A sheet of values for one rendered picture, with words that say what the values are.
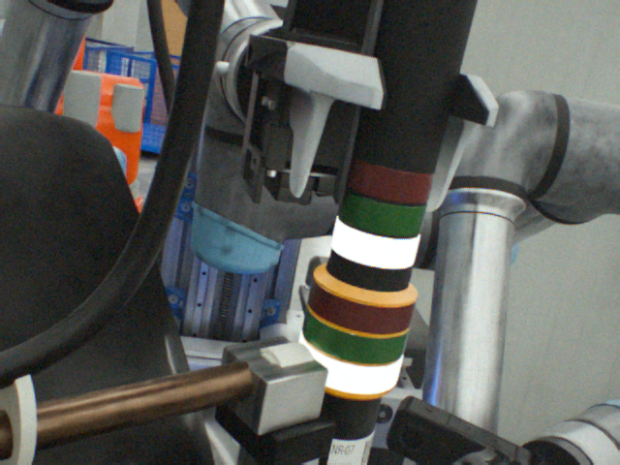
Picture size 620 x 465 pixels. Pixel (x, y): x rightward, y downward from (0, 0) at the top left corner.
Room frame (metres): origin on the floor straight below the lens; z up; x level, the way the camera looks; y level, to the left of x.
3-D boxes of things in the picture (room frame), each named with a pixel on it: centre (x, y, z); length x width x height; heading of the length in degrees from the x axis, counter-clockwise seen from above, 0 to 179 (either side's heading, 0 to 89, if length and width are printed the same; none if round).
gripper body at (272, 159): (0.38, 0.01, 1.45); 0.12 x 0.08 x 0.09; 18
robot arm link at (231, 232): (0.54, 0.05, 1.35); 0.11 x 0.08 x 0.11; 134
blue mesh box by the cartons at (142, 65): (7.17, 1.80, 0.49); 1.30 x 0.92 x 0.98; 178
